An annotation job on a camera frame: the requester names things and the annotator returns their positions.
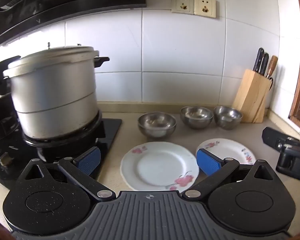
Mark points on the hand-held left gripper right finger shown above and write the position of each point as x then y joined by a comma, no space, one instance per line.
208,164

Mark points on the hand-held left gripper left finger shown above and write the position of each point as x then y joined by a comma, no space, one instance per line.
90,162

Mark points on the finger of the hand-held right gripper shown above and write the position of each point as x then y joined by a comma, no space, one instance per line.
272,137

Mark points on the small white floral plate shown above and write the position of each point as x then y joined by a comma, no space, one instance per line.
231,151

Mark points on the stainless steel bowl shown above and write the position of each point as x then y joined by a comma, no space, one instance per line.
197,117
227,117
157,125

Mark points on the large white floral plate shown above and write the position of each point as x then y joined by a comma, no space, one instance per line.
156,166

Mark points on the black gas stove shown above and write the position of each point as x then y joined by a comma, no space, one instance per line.
110,132

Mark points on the wooden knife block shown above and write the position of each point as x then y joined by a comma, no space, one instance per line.
252,96

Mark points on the aluminium pressure cooker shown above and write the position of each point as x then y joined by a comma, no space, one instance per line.
55,97

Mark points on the black wok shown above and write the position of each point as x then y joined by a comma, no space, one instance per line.
2,72

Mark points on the black range hood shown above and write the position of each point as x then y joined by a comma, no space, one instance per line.
65,2

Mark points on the cream wall socket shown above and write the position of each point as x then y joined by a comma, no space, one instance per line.
205,6
182,3

